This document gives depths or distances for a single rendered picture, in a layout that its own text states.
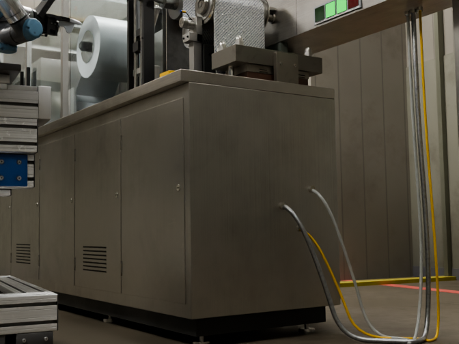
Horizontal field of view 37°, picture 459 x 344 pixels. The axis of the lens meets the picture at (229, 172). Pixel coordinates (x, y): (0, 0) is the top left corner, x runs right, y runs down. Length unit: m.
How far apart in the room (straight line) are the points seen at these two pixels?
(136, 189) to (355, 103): 2.90
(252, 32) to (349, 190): 2.50
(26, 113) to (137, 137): 0.73
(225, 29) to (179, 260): 0.94
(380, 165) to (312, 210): 2.79
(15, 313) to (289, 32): 1.60
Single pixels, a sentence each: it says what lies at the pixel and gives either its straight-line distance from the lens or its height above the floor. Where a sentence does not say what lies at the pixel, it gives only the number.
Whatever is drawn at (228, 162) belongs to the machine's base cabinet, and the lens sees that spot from 2.28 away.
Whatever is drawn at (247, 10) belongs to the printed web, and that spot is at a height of 1.24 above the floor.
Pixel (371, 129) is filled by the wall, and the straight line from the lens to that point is 5.22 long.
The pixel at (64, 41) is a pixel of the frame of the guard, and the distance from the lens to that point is 3.49.
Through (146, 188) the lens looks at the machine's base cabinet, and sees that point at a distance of 2.46.
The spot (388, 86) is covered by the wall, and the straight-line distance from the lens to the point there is 5.38.
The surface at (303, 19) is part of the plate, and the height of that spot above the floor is 1.19.
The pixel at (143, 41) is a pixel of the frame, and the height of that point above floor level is 1.15.
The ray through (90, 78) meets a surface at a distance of 3.51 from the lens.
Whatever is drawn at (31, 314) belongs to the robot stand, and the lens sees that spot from 1.77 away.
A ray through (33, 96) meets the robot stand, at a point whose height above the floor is 0.74.
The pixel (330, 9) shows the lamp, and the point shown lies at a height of 1.18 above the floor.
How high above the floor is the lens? 0.38
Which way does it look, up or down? 5 degrees up
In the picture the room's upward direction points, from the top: 1 degrees counter-clockwise
